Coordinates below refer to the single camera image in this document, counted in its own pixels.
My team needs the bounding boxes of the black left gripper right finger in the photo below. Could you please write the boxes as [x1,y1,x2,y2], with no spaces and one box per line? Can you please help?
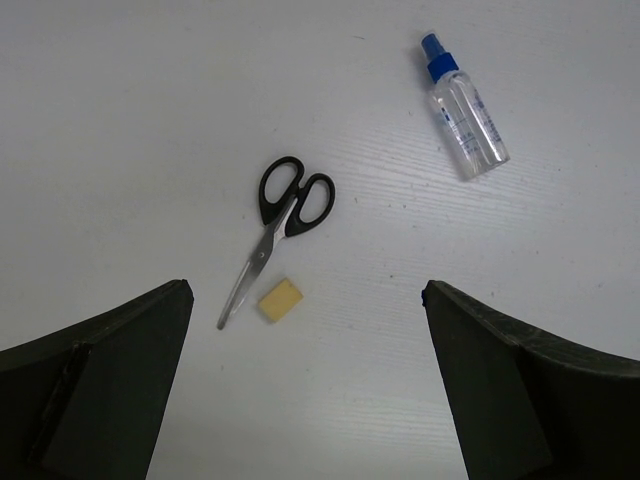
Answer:
[422,280,639,479]

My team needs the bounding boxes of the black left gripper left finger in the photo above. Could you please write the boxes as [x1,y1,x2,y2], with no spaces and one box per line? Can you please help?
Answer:
[1,280,194,479]

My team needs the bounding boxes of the clear spray bottle blue cap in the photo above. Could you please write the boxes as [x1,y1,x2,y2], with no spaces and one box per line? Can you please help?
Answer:
[421,31,510,181]

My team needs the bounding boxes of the yellow eraser block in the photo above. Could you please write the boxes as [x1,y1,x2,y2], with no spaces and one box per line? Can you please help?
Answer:
[258,278,304,322]

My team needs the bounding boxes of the black handled scissors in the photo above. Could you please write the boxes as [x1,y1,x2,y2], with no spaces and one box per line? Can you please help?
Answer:
[216,156,336,330]

